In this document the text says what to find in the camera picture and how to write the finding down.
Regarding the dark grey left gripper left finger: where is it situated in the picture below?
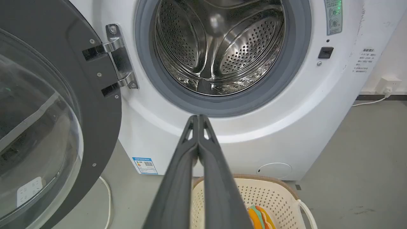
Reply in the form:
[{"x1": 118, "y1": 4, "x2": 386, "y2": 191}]
[{"x1": 142, "y1": 115, "x2": 199, "y2": 229}]

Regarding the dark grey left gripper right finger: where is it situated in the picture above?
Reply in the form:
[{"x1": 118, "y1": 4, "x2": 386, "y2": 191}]
[{"x1": 198, "y1": 115, "x2": 254, "y2": 229}]

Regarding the white front-load washing machine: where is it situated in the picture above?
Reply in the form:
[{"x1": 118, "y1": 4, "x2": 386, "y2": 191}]
[{"x1": 68, "y1": 0, "x2": 407, "y2": 181}]

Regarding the dark grey washer door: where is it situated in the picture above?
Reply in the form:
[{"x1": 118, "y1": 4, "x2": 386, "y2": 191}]
[{"x1": 0, "y1": 0, "x2": 122, "y2": 229}]

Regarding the cream perforated laundry basket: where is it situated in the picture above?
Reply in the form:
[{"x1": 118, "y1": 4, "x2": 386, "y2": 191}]
[{"x1": 190, "y1": 174, "x2": 318, "y2": 229}]

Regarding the white power strip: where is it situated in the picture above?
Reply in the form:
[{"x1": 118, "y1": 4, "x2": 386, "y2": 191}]
[{"x1": 17, "y1": 177, "x2": 43, "y2": 208}]

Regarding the white floor cable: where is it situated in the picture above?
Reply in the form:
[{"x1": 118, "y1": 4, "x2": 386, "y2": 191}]
[{"x1": 99, "y1": 176, "x2": 112, "y2": 229}]

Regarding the white power cable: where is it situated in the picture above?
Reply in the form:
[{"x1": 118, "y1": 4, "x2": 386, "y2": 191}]
[{"x1": 352, "y1": 94, "x2": 391, "y2": 107}]

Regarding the white wall socket plug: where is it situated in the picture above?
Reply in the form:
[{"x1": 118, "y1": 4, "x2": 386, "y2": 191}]
[{"x1": 376, "y1": 76, "x2": 402, "y2": 94}]

